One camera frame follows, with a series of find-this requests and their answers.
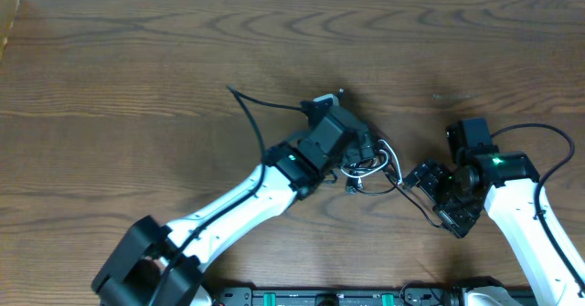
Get black left camera cable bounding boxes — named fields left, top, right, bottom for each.
left=148, top=85, right=316, bottom=306

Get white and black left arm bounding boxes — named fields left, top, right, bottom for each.
left=91, top=119, right=376, bottom=305

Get brown cardboard panel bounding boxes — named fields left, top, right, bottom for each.
left=0, top=0, right=20, bottom=57

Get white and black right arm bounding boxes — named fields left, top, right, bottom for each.
left=402, top=118, right=584, bottom=305

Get white USB cable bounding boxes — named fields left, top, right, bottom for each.
left=340, top=139, right=404, bottom=186

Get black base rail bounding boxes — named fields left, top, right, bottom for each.
left=213, top=284, right=537, bottom=306

